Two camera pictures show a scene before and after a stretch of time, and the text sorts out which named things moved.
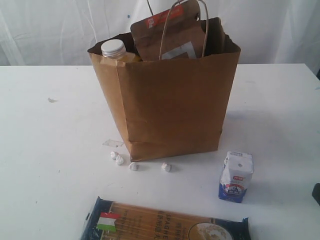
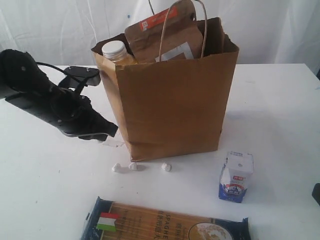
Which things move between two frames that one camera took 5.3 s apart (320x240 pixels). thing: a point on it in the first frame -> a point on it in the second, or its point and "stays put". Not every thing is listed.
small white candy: (119, 160) -> (117, 168)
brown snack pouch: (175, 33) stays put
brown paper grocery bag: (174, 107) stays put
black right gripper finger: (315, 193) stays put
